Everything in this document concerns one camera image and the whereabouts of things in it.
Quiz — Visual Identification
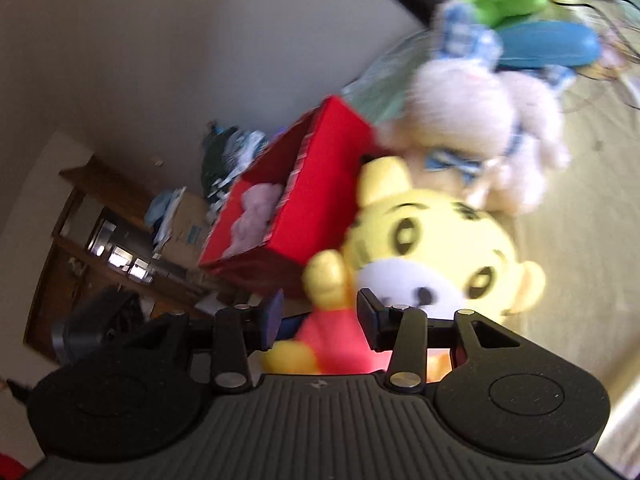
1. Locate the pink plush toy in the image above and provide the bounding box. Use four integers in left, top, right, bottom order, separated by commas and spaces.
222, 182, 286, 261

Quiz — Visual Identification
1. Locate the pile of clothes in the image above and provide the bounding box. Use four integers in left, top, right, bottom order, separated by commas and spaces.
200, 120, 271, 211

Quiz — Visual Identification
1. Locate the blue glasses case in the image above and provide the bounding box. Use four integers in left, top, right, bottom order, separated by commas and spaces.
492, 21, 603, 71

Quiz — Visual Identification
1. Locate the red storage box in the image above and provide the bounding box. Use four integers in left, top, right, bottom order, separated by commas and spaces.
197, 95, 381, 301

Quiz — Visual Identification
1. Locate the silver metal appliance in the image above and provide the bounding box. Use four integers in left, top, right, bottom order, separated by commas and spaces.
87, 217, 156, 283

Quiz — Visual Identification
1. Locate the cardboard box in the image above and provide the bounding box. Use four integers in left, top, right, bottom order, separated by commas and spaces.
152, 192, 213, 268

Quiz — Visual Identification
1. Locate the light blue cloth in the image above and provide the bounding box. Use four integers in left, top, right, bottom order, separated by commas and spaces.
145, 187, 186, 226

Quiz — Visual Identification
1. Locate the white bunny plush toy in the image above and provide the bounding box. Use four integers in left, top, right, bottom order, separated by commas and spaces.
377, 0, 573, 216

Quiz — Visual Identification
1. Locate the red garment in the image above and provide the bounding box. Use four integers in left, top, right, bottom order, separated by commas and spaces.
0, 452, 28, 480

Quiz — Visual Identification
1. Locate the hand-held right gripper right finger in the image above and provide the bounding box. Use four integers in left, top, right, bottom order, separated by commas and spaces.
356, 287, 523, 394

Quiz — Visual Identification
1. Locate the wooden cabinet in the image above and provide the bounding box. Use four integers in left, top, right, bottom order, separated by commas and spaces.
22, 152, 221, 361

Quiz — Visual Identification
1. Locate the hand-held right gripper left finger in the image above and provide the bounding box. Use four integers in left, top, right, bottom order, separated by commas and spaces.
122, 290, 286, 394

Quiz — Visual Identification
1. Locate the yellow tiger plush toy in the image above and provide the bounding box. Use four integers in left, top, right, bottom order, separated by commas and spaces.
262, 156, 547, 376

